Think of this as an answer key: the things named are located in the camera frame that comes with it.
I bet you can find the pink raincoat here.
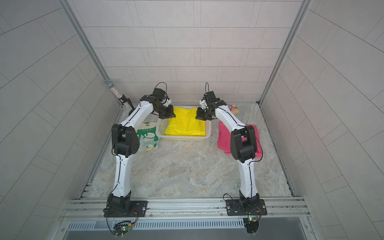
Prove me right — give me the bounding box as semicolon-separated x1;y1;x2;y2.
218;121;263;158

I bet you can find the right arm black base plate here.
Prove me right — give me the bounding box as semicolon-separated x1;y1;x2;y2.
225;199;268;217

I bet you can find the right circuit board with wires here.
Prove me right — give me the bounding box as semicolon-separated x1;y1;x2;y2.
243;217;260;234

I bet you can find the glass tube on black stand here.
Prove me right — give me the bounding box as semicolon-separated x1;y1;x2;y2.
105;80;135;115

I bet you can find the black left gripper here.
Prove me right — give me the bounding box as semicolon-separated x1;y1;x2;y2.
153;104;176;119

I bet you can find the left circuit board with wires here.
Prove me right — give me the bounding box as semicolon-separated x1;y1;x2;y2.
114;221;133;238

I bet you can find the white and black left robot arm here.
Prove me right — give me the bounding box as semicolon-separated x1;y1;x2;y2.
105;94;176;217

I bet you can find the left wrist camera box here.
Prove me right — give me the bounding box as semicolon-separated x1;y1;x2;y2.
152;88;169;104

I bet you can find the circuit board with wires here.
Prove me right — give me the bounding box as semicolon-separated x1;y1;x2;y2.
114;221;133;238
243;217;260;234

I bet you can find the aluminium front rail frame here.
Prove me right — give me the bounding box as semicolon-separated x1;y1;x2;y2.
51;197;317;240

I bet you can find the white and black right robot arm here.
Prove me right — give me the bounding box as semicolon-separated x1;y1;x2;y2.
196;99;260;214

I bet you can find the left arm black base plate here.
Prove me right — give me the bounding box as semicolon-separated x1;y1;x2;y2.
103;201;149;218

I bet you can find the green dinosaur translucent raincoat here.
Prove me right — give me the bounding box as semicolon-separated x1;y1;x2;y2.
137;122;159;151

